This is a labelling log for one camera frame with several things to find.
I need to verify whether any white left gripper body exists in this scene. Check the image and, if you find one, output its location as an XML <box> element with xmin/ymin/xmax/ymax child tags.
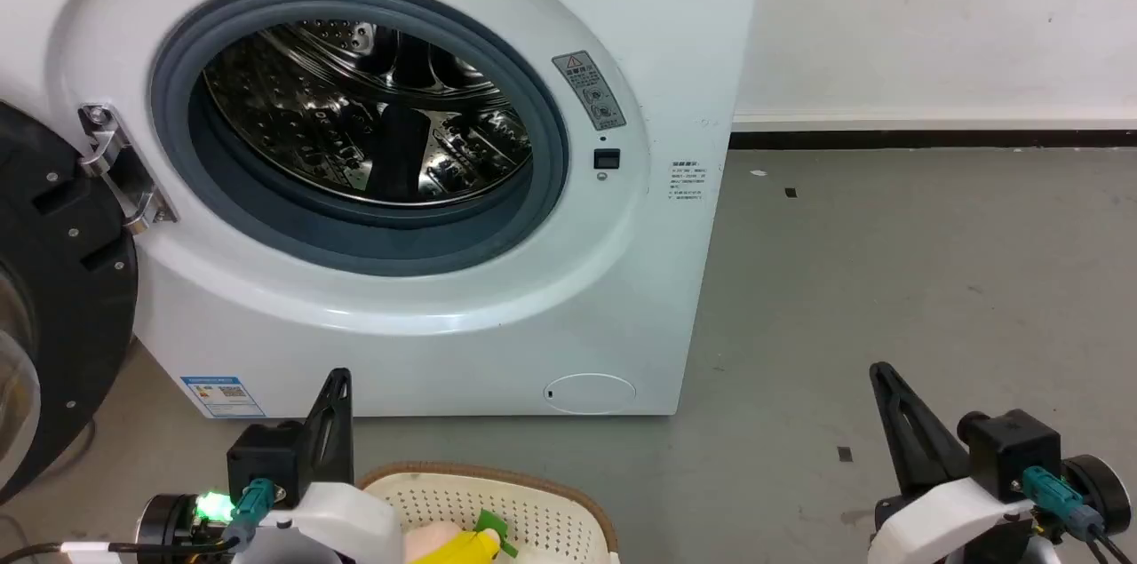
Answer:
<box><xmin>233</xmin><ymin>481</ymin><xmax>405</xmax><ymax>564</ymax></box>

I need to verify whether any small printed text label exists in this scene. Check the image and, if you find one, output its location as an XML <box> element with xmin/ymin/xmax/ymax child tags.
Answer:
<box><xmin>670</xmin><ymin>160</ymin><xmax>707</xmax><ymax>203</ymax></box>

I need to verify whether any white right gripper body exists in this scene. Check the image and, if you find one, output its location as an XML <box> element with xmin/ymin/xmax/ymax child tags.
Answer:
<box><xmin>868</xmin><ymin>476</ymin><xmax>1036</xmax><ymax>564</ymax></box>

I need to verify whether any black washing machine door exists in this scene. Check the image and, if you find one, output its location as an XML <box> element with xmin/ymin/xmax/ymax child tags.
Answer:
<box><xmin>0</xmin><ymin>100</ymin><xmax>139</xmax><ymax>504</ymax></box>

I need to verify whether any white woven-rim laundry basket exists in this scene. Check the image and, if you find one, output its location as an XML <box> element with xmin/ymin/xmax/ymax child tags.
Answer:
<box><xmin>357</xmin><ymin>462</ymin><xmax>621</xmax><ymax>564</ymax></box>

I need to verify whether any yellow green cloth item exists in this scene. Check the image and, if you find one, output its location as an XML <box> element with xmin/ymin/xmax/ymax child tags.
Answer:
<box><xmin>404</xmin><ymin>510</ymin><xmax>519</xmax><ymax>564</ymax></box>

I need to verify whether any black wall baseboard strip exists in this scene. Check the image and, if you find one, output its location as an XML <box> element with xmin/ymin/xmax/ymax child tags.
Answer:
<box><xmin>728</xmin><ymin>130</ymin><xmax>1137</xmax><ymax>150</ymax></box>

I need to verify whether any white front-load washing machine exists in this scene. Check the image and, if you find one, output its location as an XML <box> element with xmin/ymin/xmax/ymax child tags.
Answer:
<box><xmin>0</xmin><ymin>0</ymin><xmax>767</xmax><ymax>419</ymax></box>

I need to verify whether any chrome door hinge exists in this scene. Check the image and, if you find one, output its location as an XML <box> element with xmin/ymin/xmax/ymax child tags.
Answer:
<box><xmin>78</xmin><ymin>104</ymin><xmax>177</xmax><ymax>235</ymax></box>

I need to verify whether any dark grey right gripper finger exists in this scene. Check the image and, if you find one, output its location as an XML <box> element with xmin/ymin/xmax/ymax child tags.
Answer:
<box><xmin>868</xmin><ymin>361</ymin><xmax>971</xmax><ymax>498</ymax></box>

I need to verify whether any blue energy label sticker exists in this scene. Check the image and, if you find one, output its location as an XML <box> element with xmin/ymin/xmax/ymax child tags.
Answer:
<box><xmin>180</xmin><ymin>376</ymin><xmax>266</xmax><ymax>419</ymax></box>

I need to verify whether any grey warning sticker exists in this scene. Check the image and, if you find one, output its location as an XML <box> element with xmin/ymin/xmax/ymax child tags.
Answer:
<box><xmin>552</xmin><ymin>51</ymin><xmax>627</xmax><ymax>132</ymax></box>

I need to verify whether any teal plug right gripper cable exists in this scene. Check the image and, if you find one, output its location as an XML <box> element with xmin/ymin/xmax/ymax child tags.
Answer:
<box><xmin>1022</xmin><ymin>467</ymin><xmax>1137</xmax><ymax>564</ymax></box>

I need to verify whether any stainless steel washing machine drum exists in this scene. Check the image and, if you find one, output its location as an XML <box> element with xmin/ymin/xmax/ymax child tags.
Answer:
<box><xmin>203</xmin><ymin>20</ymin><xmax>534</xmax><ymax>209</ymax></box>

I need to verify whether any grey rubber door gasket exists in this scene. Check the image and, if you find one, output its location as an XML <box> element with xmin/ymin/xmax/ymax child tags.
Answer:
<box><xmin>149</xmin><ymin>0</ymin><xmax>569</xmax><ymax>278</ymax></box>

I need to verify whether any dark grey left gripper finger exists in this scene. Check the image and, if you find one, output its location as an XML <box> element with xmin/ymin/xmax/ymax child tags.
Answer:
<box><xmin>300</xmin><ymin>368</ymin><xmax>354</xmax><ymax>489</ymax></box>

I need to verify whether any oval filter cover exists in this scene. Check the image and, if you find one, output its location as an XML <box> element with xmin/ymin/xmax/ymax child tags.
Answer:
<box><xmin>544</xmin><ymin>373</ymin><xmax>638</xmax><ymax>415</ymax></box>

